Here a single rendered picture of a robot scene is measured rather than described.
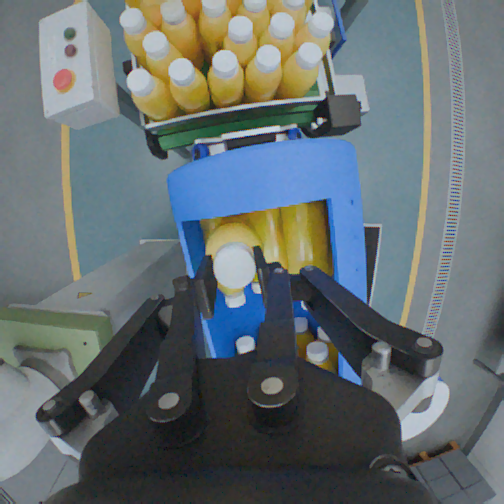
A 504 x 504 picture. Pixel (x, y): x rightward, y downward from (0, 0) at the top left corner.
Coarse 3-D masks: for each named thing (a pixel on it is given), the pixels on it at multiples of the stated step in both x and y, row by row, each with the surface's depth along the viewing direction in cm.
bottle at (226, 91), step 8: (208, 72) 36; (240, 72) 35; (208, 80) 36; (216, 80) 35; (224, 80) 35; (232, 80) 35; (240, 80) 36; (216, 88) 37; (224, 88) 36; (232, 88) 37; (240, 88) 38; (216, 96) 39; (224, 96) 39; (232, 96) 39; (240, 96) 42; (216, 104) 44; (224, 104) 42; (232, 104) 43; (240, 104) 46
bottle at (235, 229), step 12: (228, 216) 36; (240, 216) 36; (216, 228) 27; (228, 228) 25; (240, 228) 25; (252, 228) 27; (216, 240) 24; (228, 240) 24; (240, 240) 24; (252, 240) 24; (216, 252) 23; (252, 252) 23
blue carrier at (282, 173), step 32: (224, 160) 23; (256, 160) 22; (288, 160) 22; (320, 160) 23; (352, 160) 27; (192, 192) 25; (224, 192) 24; (256, 192) 23; (288, 192) 23; (320, 192) 24; (352, 192) 27; (192, 224) 41; (352, 224) 27; (192, 256) 39; (352, 256) 27; (352, 288) 28; (224, 320) 48; (256, 320) 55; (224, 352) 47
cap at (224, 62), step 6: (216, 54) 31; (222, 54) 31; (228, 54) 31; (234, 54) 31; (216, 60) 31; (222, 60) 32; (228, 60) 32; (234, 60) 32; (216, 66) 32; (222, 66) 32; (228, 66) 32; (234, 66) 32; (216, 72) 33; (222, 72) 32; (228, 72) 32
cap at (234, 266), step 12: (228, 252) 21; (240, 252) 21; (216, 264) 21; (228, 264) 21; (240, 264) 21; (252, 264) 21; (216, 276) 21; (228, 276) 21; (240, 276) 21; (252, 276) 21
